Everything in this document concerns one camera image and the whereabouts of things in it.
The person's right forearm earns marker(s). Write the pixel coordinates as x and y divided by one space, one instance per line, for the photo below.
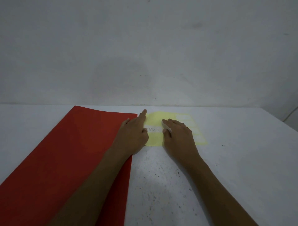
216 193

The person's left middle finger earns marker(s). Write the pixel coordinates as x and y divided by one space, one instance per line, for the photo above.
125 122

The person's left forearm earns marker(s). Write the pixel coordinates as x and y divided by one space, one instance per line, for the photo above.
93 188

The yellow sticker backing sheet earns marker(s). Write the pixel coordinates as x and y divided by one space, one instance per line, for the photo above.
154 139

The person's right hand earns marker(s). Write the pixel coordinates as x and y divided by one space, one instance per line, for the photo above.
180 142

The white handwritten sticker label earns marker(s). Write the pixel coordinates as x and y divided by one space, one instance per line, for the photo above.
154 129

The red paper sheet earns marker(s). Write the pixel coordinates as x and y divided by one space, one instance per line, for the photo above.
58 158

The person's right thumb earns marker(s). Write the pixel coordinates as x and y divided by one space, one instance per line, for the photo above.
166 135

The person's left thumb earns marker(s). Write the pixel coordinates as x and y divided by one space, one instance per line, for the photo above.
145 135

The person's left hand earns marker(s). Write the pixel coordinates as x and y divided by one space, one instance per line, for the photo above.
131 137

